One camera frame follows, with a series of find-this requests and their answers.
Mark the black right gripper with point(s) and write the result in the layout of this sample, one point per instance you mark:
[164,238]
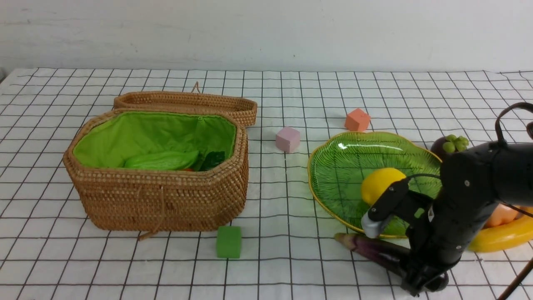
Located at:
[462,206]

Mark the purple eggplant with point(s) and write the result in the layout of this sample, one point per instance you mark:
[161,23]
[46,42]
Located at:
[392,257]

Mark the yellow banana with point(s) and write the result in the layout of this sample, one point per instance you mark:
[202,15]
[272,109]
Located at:
[503,237]

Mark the yellow lemon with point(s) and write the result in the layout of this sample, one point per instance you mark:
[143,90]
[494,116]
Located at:
[375,184]

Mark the orange potato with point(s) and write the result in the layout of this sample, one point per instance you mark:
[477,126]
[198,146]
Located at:
[500,216]

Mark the dark purple mangosteen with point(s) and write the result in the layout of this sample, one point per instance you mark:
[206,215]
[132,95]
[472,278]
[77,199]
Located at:
[444,146]

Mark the dark green vegetable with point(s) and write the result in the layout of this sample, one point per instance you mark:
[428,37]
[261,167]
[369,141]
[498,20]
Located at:
[212,160]

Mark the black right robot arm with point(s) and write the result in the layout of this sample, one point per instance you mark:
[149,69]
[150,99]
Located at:
[511,181]

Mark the white checkered tablecloth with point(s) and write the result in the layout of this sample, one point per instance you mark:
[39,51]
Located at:
[49,250]

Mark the green glass leaf plate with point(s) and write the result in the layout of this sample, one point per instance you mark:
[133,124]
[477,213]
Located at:
[337,169]

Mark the orange foam cube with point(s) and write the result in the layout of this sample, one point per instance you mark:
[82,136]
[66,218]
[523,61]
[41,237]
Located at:
[357,120]

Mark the green foam cube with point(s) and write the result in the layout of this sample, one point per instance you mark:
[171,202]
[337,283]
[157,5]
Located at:
[229,242]

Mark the pink foam cube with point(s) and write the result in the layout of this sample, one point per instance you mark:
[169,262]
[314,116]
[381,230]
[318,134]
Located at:
[288,139]

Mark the woven wicker basket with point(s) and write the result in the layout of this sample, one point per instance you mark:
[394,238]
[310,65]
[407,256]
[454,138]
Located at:
[118,198]

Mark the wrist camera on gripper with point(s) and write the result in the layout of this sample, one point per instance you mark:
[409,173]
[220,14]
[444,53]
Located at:
[397,201]

